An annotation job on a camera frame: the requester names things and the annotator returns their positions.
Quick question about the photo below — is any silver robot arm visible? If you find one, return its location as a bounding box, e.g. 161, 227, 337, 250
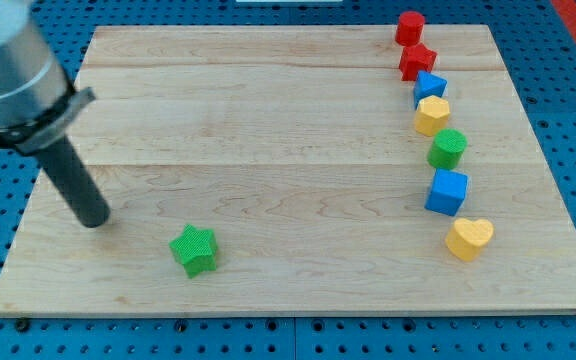
0, 0, 73, 129

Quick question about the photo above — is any blue cube block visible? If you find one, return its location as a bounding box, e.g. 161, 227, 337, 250
424, 169, 469, 216

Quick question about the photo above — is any yellow heart block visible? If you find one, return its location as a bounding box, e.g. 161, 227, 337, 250
444, 218, 494, 262

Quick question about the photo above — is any wooden board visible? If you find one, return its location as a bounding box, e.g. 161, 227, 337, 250
0, 25, 576, 318

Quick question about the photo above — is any green star block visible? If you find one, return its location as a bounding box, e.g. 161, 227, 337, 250
169, 224, 218, 278

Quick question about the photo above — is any yellow hexagon block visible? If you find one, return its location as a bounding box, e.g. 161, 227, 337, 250
413, 95, 451, 137

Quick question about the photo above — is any green cylinder block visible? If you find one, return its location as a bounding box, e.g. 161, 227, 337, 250
427, 128, 468, 170

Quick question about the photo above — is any blue triangle block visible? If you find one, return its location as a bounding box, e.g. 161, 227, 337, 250
413, 70, 448, 108

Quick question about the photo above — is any red star block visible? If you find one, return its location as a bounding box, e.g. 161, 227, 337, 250
398, 43, 437, 81

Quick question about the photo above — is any red cylinder block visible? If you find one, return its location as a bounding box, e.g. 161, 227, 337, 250
394, 11, 425, 46

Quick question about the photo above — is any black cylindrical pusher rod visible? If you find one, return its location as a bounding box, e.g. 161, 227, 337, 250
34, 136, 110, 228

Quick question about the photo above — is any black clamp bracket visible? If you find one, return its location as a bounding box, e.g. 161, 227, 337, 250
0, 87, 96, 155

